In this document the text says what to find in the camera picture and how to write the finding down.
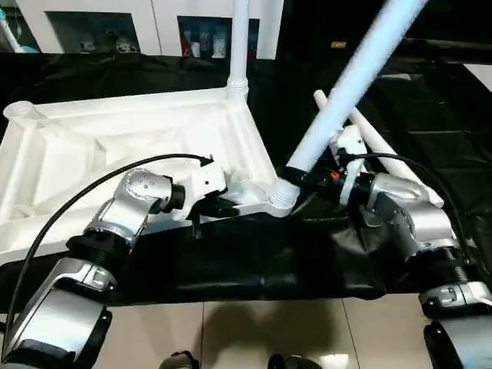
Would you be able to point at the white mug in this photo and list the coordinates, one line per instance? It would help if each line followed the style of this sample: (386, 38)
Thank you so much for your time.
(195, 50)

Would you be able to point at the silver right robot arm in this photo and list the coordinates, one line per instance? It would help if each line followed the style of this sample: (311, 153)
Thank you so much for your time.
(407, 215)

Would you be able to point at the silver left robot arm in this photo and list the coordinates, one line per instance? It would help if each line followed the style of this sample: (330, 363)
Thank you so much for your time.
(127, 203)

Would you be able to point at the black work mat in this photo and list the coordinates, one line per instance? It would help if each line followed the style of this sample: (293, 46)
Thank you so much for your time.
(250, 250)

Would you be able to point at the small white figurine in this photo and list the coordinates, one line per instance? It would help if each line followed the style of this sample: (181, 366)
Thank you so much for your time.
(87, 45)

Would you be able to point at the dark robot foot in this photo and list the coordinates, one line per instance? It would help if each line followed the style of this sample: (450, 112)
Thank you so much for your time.
(294, 362)
(180, 360)

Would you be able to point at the dark metal bar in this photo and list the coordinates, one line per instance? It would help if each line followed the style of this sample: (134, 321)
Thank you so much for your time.
(453, 41)

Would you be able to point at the red bottle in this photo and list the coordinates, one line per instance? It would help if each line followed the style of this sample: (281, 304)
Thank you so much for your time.
(188, 46)

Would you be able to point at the white plastic table top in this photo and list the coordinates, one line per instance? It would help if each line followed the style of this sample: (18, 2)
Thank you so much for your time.
(96, 134)

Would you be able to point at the yellowish label tag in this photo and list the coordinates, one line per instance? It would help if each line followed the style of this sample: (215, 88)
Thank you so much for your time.
(339, 44)

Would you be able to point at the dark left robot foot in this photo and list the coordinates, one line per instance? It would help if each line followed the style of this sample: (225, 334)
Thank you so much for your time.
(180, 360)

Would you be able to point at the dark right robot foot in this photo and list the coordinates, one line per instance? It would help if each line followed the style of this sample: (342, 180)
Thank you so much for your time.
(294, 362)

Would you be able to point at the white blue patterned container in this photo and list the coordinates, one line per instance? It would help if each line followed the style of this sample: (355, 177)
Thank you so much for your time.
(219, 46)

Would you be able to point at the white pipe with blue bands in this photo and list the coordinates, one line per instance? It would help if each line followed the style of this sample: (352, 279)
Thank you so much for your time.
(15, 38)

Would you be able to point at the white glass door cabinet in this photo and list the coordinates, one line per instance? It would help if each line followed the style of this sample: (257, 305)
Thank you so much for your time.
(153, 23)

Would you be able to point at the white flat board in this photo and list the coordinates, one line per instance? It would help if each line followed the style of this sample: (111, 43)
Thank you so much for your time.
(480, 77)

